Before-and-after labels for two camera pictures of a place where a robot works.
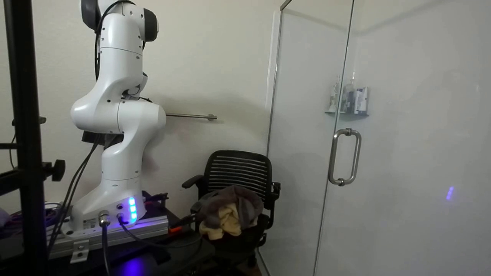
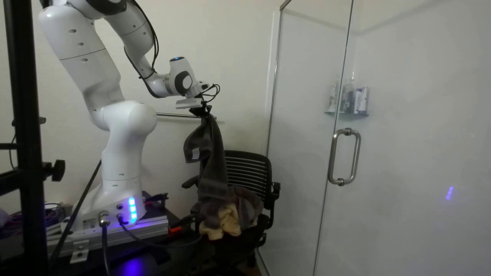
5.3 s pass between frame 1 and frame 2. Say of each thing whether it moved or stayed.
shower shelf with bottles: stayed
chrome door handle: stayed
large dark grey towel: moved
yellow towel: stayed
